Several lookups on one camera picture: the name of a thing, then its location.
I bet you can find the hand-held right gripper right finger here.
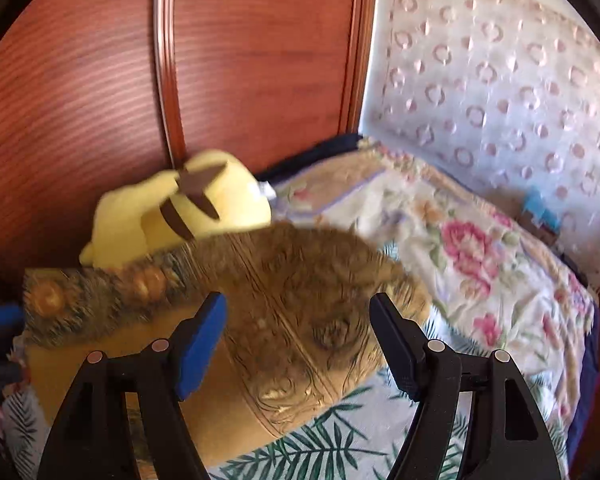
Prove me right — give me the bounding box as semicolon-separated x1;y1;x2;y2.
369;292;563;480

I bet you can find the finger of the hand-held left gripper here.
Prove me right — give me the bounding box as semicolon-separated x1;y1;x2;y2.
0;304;25;332

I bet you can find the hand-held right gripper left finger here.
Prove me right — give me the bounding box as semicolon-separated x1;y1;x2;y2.
37;291;228;480

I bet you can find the gold patterned shirt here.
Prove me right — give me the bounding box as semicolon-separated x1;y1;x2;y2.
21;222;433;466

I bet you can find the leaf print bed sheet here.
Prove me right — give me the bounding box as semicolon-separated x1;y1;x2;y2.
0;242;486;480

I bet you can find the floral blanket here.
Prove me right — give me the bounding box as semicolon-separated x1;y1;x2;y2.
270;147;596;461

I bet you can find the yellow plush toy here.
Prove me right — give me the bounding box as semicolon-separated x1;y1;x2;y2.
79;149;273;268

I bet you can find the blue toy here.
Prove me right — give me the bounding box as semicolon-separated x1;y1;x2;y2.
522;186;563;233

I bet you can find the dark blue bedding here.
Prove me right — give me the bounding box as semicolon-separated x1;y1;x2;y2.
257;132;600;480

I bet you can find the circle patterned sheer curtain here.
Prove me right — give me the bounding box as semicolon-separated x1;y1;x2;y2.
360;0;600;286

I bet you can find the wooden slatted wardrobe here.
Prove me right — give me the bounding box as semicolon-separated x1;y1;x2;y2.
0;0;381;301

